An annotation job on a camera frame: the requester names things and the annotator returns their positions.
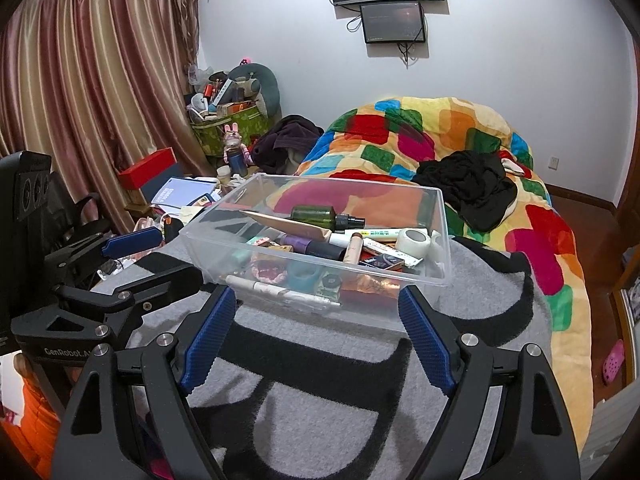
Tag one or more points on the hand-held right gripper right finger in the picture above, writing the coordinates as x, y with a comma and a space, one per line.
425, 340

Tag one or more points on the long white printed tube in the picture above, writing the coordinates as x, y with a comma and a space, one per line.
390, 250

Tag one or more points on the purple black cosmetic tube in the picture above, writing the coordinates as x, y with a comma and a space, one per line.
320, 249

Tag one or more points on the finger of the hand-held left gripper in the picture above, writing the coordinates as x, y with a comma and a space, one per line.
132, 242
165, 277

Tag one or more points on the blue bottle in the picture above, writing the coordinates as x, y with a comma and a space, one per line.
238, 164

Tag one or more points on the white small jar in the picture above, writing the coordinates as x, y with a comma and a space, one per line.
223, 176

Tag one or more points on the colourful patchwork quilt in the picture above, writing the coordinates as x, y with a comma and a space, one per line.
450, 120

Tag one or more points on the pale green cosmetic tube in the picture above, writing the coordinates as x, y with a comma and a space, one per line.
372, 234

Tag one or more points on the small wall monitor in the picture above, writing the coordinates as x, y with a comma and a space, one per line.
392, 22

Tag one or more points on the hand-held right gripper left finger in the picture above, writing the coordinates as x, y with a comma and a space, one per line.
207, 340

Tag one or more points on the green storage box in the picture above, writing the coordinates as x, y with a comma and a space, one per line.
240, 125

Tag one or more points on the black cloth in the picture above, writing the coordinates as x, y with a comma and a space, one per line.
465, 185

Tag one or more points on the grey curved pillow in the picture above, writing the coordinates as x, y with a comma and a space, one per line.
270, 90

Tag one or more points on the pink bunny toy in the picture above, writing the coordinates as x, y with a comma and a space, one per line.
231, 135

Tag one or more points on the clear plastic storage box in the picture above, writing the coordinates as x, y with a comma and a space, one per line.
320, 316

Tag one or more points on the long cream cosmetic pen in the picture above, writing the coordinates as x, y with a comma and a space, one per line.
280, 291

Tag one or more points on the teal tape roll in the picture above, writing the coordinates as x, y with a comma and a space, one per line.
305, 276

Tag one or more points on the grey black blanket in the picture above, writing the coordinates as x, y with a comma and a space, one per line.
310, 360

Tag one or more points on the dark maroon cloth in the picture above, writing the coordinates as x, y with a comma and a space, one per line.
285, 145

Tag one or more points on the navy box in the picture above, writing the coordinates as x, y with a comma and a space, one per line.
154, 192

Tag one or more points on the dark bag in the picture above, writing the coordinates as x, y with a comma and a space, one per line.
75, 205

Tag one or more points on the olive green spray bottle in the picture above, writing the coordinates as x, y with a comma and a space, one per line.
315, 216

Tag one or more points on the green patterned small container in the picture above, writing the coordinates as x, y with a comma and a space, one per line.
330, 282

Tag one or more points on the pink shoe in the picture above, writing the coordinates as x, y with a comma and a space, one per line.
612, 360

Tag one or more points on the dark blue small box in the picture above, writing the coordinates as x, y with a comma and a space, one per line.
385, 262

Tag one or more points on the white tape roll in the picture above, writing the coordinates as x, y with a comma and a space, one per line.
422, 251

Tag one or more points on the blue white book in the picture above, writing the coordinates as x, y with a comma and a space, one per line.
185, 191

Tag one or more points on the red box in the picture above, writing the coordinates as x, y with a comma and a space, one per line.
145, 170

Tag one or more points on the person's left forearm orange sleeve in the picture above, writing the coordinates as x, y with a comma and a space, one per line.
35, 420

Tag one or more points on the red patterned packet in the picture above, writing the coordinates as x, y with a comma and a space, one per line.
372, 286

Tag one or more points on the wall socket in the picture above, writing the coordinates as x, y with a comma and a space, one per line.
553, 162

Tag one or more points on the striped satin curtain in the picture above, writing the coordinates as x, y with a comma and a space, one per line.
90, 85

